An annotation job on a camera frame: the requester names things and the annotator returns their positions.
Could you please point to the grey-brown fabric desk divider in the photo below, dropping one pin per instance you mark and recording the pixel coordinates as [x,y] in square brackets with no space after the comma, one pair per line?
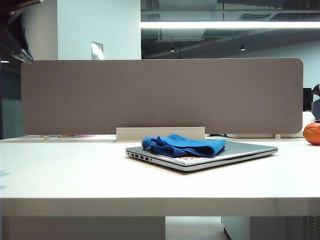
[150,100]

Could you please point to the grey wall plaque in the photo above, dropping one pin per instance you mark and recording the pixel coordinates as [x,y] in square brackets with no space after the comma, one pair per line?
[97,50]

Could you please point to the silver closed laptop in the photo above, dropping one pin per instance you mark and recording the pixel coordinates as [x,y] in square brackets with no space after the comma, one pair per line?
[250,149]

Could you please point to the red lit ceiling sign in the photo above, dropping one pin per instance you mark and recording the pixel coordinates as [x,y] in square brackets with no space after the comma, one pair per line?
[207,44]

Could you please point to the small white divider clip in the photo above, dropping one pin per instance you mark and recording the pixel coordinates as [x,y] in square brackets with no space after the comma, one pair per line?
[277,136]
[46,137]

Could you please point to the blue microfibre rag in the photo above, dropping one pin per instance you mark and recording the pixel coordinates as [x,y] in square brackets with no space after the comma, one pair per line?
[180,143]

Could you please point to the long white ceiling light strip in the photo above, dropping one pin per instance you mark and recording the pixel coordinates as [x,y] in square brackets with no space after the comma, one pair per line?
[225,24]

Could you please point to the white divider mounting bracket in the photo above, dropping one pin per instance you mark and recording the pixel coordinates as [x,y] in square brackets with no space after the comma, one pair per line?
[140,132]

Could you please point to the dark monitor behind divider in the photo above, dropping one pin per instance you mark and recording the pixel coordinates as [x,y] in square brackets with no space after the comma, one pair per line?
[307,100]

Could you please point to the white sticker with red print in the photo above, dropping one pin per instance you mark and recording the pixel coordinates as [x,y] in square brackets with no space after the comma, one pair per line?
[185,158]

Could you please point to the orange pumpkin-shaped object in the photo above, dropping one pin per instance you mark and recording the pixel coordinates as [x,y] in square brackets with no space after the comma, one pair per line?
[312,133]

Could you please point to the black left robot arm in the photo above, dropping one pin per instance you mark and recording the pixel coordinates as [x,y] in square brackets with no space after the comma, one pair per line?
[10,30]

